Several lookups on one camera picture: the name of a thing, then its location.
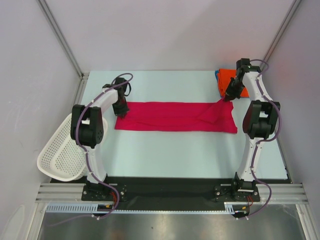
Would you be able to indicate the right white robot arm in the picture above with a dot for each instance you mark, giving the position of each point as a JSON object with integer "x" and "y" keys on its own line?
{"x": 259, "y": 124}

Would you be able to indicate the aluminium corner post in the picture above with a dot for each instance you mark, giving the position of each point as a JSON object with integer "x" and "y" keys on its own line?
{"x": 54, "y": 25}
{"x": 285, "y": 24}

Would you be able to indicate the right aluminium corner post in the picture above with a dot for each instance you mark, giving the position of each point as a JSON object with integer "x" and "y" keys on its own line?
{"x": 285, "y": 24}

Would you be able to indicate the black base mounting strip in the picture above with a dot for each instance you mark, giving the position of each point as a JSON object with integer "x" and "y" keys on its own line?
{"x": 178, "y": 194}

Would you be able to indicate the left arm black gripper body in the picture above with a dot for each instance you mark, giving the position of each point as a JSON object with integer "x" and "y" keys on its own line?
{"x": 120, "y": 107}

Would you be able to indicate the white perforated plastic basket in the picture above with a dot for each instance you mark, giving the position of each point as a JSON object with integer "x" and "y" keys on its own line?
{"x": 62, "y": 159}

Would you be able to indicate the left aluminium corner post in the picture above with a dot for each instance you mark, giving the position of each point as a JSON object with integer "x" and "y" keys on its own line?
{"x": 54, "y": 25}

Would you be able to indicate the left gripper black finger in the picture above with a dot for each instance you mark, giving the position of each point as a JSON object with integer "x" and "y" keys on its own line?
{"x": 125, "y": 115}
{"x": 120, "y": 115}

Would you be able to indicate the left slotted cable duct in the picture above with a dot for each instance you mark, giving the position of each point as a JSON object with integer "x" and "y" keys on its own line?
{"x": 79, "y": 208}

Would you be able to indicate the crimson red t-shirt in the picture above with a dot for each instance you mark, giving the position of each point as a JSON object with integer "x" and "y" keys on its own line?
{"x": 179, "y": 117}

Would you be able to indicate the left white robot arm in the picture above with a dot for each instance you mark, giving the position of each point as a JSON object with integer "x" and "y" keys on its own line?
{"x": 88, "y": 131}

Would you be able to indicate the folded orange t-shirt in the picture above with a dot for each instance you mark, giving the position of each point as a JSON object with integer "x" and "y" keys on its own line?
{"x": 225, "y": 76}

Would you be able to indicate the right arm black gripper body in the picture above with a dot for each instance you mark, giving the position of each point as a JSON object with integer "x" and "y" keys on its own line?
{"x": 232, "y": 91}

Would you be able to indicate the folded blue t-shirt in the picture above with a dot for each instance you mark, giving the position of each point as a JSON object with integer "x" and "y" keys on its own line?
{"x": 218, "y": 82}

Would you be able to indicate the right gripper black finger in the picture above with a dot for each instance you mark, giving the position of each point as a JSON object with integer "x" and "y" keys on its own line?
{"x": 226, "y": 98}
{"x": 231, "y": 98}

